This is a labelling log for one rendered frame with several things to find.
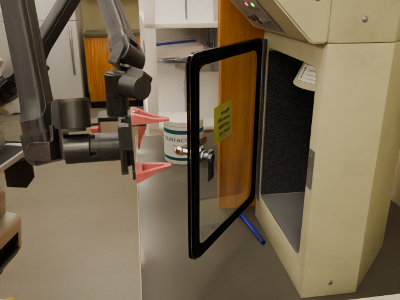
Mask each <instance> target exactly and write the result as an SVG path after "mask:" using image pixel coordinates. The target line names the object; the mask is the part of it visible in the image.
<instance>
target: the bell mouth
mask: <svg viewBox="0 0 400 300"><path fill-rule="evenodd" d="M293 83H294V85H296V86H297V87H299V88H302V89H306V90H310V91H313V92H315V83H316V72H315V68H314V66H313V65H311V64H308V63H306V62H303V64H302V66H301V68H300V70H299V71H298V74H297V75H296V77H295V79H294V81H293Z"/></svg>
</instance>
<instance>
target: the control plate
mask: <svg viewBox="0 0 400 300"><path fill-rule="evenodd" d="M232 1H233V2H234V3H235V4H236V5H237V6H238V7H239V9H240V10H241V11H242V12H243V13H244V14H245V15H246V16H247V17H248V16H253V14H255V15H256V16H257V17H258V19H260V18H261V19H262V20H264V19H265V20H266V21H268V20H267V19H269V20H270V21H271V23H267V22H265V23H264V22H263V21H261V22H262V23H263V24H260V23H259V22H258V21H257V20H256V19H255V17H254V16H253V18H254V19H255V20H256V21H253V20H252V19H250V18H249V19H250V21H251V22H252V23H253V24H254V25H256V26H260V27H263V28H266V29H270V30H274V31H277V32H281V33H285V32H284V31H283V30H282V29H281V28H280V27H279V26H278V25H277V23H276V22H275V21H274V20H273V19H272V18H271V17H270V15H269V14H268V13H267V12H266V11H265V9H264V8H263V7H262V6H261V5H260V4H259V3H258V2H257V0H232ZM245 2H246V3H247V4H248V5H249V6H247V5H246V4H245ZM251 3H253V4H254V5H255V7H254V6H252V5H251Z"/></svg>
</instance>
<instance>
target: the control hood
mask: <svg viewBox="0 0 400 300"><path fill-rule="evenodd" d="M230 1H231V2H232V3H233V5H234V6H235V7H236V8H237V9H238V10H239V11H240V12H241V13H242V14H243V15H244V16H245V18H246V19H247V20H248V21H249V22H250V23H251V24H252V25H253V26H254V27H257V28H260V29H264V30H267V31H270V32H273V33H277V34H280V35H283V36H287V37H290V38H294V39H297V40H301V41H304V42H308V43H311V44H325V42H327V35H328V29H329V18H330V7H331V0H257V2H258V3H259V4H260V5H261V6H262V7H263V8H264V9H265V11H266V12H267V13H268V14H269V15H270V17H271V18H272V19H273V20H274V21H275V22H276V23H277V25H278V26H279V27H280V28H281V29H282V30H283V31H284V32H285V33H281V32H277V31H274V30H270V29H266V28H263V27H260V26H256V25H254V24H253V23H252V22H251V21H250V19H249V18H248V17H247V16H246V15H245V14H244V13H243V12H242V11H241V10H240V9H239V7H238V6H237V5H236V4H235V3H234V2H233V1H232V0H230Z"/></svg>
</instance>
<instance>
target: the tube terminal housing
mask: <svg viewBox="0 0 400 300"><path fill-rule="evenodd" d="M264 38H265V39H267V59H268V52H269V51H279V52H282V53H284V54H286V55H289V56H291V57H294V58H296V59H298V60H301V61H303V62H305V63H308V64H311V65H313V66H314V68H315V72H316V83H315V95H314V106H313V114H312V125H311V137H310V148H311V149H312V150H313V151H314V152H315V157H314V168H313V175H312V186H311V190H310V189H309V188H308V187H307V186H305V198H304V210H303V217H302V229H301V240H300V247H299V253H298V254H297V253H296V252H295V251H294V249H293V248H292V246H291V244H290V243H289V241H288V240H287V238H286V236H285V235H284V233H283V232H282V230H281V228H280V227H279V225H278V224H277V222H276V221H275V219H274V217H273V216H272V215H271V212H270V211H269V210H268V208H267V206H266V205H265V203H264V201H263V200H262V198H261V192H260V189H259V201H258V200H257V198H256V204H255V216H256V218H257V219H258V221H259V223H260V225H261V227H262V229H263V230H264V232H265V234H266V235H267V237H268V239H269V241H270V243H271V245H272V246H273V248H274V250H275V252H276V254H277V256H278V257H279V259H280V261H281V262H282V264H283V266H284V268H285V270H286V272H287V273H288V275H289V277H290V279H291V281H292V283H293V284H294V286H295V288H296V290H297V291H298V293H299V295H300V297H301V298H309V297H315V296H326V295H336V294H343V293H353V292H356V291H357V289H358V287H359V285H360V284H361V282H362V280H363V278H364V277H365V275H366V273H367V272H368V269H369V268H370V266H371V265H372V263H373V261H374V259H375V258H376V256H377V254H378V253H379V251H380V249H381V247H382V246H383V240H384V236H385V230H386V223H387V219H388V213H389V207H390V200H391V196H392V190H393V184H394V180H395V173H396V167H397V163H398V157H399V150H400V0H331V7H330V18H329V29H328V35H327V42H325V44H311V43H308V42H304V41H301V40H297V39H294V38H291V37H287V36H283V35H280V34H277V33H273V32H270V31H267V30H265V33H264ZM267 59H266V71H265V92H266V80H267ZM265 92H264V113H265ZM263 133H264V114H263V125H262V146H261V166H262V154H263ZM260 187H261V168H260Z"/></svg>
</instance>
